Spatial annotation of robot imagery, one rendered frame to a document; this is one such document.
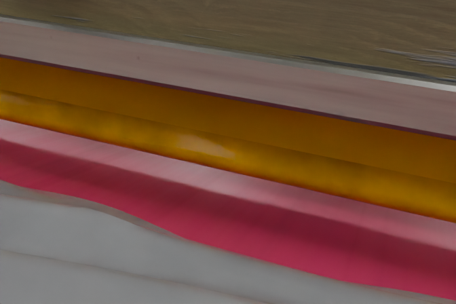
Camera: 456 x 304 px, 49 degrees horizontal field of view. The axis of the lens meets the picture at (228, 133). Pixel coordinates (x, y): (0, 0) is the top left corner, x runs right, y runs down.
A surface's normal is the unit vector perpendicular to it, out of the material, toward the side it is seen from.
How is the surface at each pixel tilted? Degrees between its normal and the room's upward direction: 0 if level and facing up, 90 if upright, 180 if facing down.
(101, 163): 0
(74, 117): 90
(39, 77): 90
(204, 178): 0
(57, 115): 90
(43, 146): 0
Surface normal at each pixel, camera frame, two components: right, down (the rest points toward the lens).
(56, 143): 0.13, -0.97
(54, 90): -0.33, 0.16
